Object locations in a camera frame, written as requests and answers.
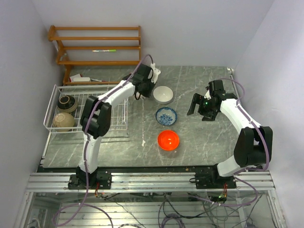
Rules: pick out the brown patterned bowl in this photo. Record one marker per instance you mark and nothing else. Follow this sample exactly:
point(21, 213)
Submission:
point(67, 104)

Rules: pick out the orange bowl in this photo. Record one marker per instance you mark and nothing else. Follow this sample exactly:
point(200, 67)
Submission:
point(168, 140)

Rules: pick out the plain white bowl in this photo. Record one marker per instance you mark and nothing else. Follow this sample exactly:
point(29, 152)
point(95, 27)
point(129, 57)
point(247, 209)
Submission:
point(163, 95)

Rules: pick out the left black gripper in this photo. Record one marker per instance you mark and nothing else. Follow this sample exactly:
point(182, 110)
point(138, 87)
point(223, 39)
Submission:
point(148, 94)

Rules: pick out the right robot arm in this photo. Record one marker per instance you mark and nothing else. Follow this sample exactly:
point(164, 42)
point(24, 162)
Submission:
point(253, 149)

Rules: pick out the green white pen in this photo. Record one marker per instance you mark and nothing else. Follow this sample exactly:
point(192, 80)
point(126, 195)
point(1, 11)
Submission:
point(103, 50)

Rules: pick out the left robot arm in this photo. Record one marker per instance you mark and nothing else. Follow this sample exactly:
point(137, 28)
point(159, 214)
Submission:
point(96, 121)

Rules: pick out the blue floral bowl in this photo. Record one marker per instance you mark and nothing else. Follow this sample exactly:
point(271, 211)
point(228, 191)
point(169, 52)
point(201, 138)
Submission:
point(166, 116)

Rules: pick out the white wire dish rack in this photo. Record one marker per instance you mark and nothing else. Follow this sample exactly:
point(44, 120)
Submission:
point(119, 114)

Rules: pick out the white box under shelf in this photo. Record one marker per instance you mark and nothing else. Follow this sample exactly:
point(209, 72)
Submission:
point(78, 78)

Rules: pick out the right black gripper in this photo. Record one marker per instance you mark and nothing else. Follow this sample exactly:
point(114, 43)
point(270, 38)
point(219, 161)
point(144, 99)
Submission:
point(198, 99)

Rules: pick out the aluminium mounting rail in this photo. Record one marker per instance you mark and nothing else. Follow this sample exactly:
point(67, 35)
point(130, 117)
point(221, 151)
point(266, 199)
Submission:
point(145, 182)

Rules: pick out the black bowl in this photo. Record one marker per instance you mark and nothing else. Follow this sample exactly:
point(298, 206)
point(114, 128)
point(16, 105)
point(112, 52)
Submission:
point(63, 121)

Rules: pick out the wooden shelf rack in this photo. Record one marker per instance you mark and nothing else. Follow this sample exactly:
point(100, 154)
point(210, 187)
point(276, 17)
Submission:
point(75, 45)

